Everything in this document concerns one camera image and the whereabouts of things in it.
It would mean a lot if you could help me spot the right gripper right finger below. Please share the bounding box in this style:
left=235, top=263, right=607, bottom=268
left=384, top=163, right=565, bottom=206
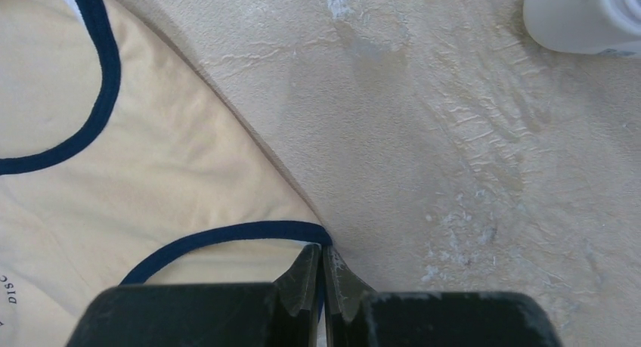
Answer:
left=322, top=246, right=562, bottom=346

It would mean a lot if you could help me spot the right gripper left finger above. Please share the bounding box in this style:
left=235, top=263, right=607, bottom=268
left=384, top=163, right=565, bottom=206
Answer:
left=67, top=245, right=321, bottom=346

